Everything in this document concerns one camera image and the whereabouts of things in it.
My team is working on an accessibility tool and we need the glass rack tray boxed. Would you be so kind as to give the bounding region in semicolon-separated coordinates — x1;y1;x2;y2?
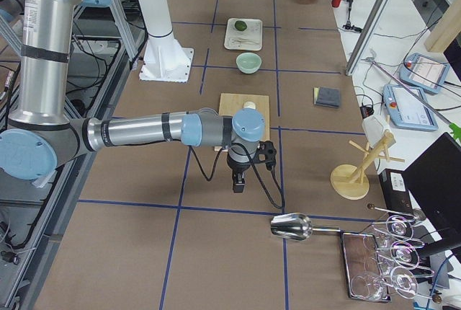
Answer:
340;232;391;304

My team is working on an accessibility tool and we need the green avocado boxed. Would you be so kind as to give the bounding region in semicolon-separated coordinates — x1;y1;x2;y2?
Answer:
234;20;248;32

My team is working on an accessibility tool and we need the blue teach pendant far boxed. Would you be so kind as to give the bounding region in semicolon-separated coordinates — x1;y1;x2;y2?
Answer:
399;53;449;94

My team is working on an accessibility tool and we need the wooden cutting board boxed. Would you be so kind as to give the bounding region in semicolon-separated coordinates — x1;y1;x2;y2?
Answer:
218;93;270;141

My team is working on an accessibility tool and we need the aluminium frame post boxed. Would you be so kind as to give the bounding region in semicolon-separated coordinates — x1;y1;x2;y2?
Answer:
345;0;390;76

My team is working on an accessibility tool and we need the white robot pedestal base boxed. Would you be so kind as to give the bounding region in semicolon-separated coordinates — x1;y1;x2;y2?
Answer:
138;0;194;83

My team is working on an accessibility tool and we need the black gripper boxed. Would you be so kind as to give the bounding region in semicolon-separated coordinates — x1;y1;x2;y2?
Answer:
227;139;276;193

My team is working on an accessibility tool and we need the blue teach pendant near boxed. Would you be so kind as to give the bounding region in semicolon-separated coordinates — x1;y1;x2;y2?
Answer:
382;84;438;131

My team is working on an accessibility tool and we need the grey folded cloth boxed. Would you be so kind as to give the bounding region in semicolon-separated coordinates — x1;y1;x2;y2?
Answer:
315;87;341;108

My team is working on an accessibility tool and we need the white bear serving tray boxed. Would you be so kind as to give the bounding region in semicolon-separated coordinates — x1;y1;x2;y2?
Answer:
224;18;263;51

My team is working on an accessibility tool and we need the white ceramic spoon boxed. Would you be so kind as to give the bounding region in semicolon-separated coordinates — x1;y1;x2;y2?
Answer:
229;37;260;44

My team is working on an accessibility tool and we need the yellow sponge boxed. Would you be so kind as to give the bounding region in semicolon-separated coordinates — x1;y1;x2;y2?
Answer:
313;87;320;105

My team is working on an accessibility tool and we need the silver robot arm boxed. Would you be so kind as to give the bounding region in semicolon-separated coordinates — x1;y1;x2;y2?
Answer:
1;0;276;193

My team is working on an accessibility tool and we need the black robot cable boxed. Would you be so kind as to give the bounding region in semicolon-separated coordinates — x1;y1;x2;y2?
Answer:
189;142;287;211

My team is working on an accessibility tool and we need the metal ice scoop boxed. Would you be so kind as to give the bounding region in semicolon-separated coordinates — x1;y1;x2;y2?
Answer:
270;213;341;242

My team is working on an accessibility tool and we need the blue teach pendant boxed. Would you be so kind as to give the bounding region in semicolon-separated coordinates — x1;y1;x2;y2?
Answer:
382;84;438;131
399;53;449;94

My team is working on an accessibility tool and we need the wooden mug tree stand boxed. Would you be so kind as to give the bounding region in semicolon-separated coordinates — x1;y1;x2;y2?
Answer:
330;129;405;200

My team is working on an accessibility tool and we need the black monitor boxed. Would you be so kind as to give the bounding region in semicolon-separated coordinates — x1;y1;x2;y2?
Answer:
403;133;461;234

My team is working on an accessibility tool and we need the light green ceramic bowl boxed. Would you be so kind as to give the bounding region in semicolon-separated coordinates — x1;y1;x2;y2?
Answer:
236;52;262;74

